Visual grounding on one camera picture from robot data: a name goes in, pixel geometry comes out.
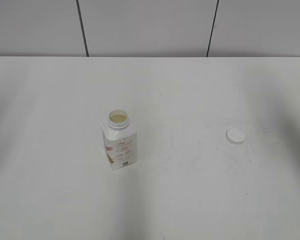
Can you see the white square drink bottle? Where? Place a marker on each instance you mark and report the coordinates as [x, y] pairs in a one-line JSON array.
[[119, 139]]

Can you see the white round bottle cap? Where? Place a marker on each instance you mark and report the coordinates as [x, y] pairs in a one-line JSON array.
[[235, 136]]

